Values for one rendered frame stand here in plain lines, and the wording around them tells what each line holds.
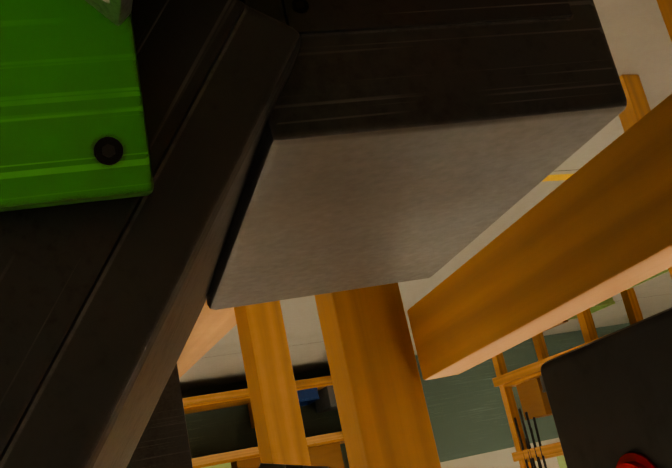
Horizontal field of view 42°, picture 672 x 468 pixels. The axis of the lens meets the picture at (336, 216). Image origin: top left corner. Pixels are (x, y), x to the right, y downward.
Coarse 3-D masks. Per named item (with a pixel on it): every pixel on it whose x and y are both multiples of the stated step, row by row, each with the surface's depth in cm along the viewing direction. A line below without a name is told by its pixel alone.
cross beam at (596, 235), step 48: (624, 144) 63; (576, 192) 69; (624, 192) 63; (528, 240) 78; (576, 240) 70; (624, 240) 64; (480, 288) 88; (528, 288) 79; (576, 288) 71; (624, 288) 72; (432, 336) 103; (480, 336) 90; (528, 336) 88
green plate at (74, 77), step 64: (0, 0) 30; (64, 0) 31; (0, 64) 30; (64, 64) 30; (128, 64) 31; (0, 128) 30; (64, 128) 30; (128, 128) 31; (0, 192) 30; (64, 192) 30; (128, 192) 31
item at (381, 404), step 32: (384, 288) 111; (320, 320) 116; (352, 320) 109; (384, 320) 110; (352, 352) 107; (384, 352) 108; (352, 384) 106; (384, 384) 107; (416, 384) 108; (352, 416) 107; (384, 416) 106; (416, 416) 106; (352, 448) 109; (384, 448) 104; (416, 448) 105
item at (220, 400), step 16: (304, 384) 911; (320, 384) 922; (192, 400) 863; (208, 400) 868; (224, 400) 879; (240, 400) 894; (304, 400) 912; (320, 400) 947; (336, 432) 904; (256, 448) 869; (320, 448) 904; (336, 448) 909; (192, 464) 841; (208, 464) 851; (224, 464) 861; (240, 464) 867; (256, 464) 874; (320, 464) 899; (336, 464) 904
